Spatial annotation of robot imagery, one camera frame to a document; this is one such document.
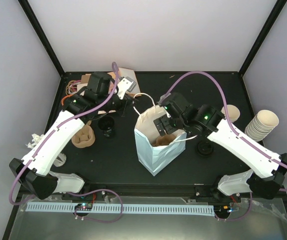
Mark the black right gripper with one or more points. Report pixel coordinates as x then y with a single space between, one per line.
169 128

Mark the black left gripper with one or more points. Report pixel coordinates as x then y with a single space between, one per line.
127 104

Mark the single brown pulp cup carrier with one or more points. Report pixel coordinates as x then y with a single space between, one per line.
164 140

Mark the light blue paper bag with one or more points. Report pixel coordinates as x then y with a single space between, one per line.
154 151

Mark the single white paper cup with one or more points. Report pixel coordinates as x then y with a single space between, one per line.
233 113

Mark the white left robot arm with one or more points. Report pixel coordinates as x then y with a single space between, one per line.
33 171

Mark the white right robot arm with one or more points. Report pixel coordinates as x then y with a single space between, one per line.
267 169

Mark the black coffee cup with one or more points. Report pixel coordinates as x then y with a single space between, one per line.
107 125

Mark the black cup lid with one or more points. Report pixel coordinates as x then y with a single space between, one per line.
204 148

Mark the brown cardboard sleeve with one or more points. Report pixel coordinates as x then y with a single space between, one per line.
85 78

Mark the rubber bands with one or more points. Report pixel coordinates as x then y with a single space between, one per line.
70 89

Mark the stack of white paper cups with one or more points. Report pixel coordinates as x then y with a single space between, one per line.
261 125

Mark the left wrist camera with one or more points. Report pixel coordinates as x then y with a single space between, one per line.
126 84

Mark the light blue cable duct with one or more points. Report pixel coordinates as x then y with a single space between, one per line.
103 208

